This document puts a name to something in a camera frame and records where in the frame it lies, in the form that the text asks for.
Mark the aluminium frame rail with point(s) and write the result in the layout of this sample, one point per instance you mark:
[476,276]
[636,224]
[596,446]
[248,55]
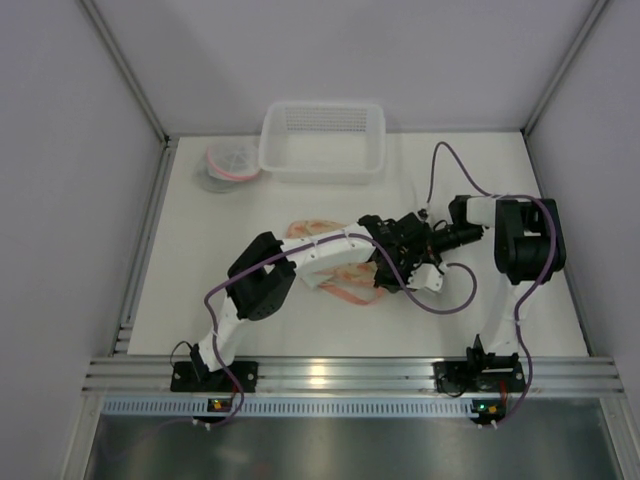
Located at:
[553,377]

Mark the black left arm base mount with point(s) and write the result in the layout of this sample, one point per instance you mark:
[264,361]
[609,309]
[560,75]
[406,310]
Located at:
[193,376]

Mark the peach patterned laundry bag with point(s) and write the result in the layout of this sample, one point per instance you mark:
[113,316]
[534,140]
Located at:
[354,282]

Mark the white plastic basket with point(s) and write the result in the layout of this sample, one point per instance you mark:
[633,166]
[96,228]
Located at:
[322,142]

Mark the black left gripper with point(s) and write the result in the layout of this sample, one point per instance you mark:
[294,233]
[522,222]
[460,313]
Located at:
[400,265]

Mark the white slotted cable duct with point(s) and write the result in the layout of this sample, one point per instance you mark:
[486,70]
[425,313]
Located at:
[302,407]

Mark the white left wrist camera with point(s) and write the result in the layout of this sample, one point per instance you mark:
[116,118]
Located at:
[427,277]

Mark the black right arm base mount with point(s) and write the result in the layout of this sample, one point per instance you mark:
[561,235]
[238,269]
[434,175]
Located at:
[479,372]

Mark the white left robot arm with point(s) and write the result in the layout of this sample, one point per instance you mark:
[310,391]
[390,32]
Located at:
[261,278]

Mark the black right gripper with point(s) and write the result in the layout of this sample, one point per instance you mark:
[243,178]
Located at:
[432,240]

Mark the white mesh pink-trimmed laundry bag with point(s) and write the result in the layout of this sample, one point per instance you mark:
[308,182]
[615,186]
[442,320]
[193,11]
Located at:
[227,165]

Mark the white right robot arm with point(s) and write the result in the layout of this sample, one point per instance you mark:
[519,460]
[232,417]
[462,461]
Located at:
[528,249]

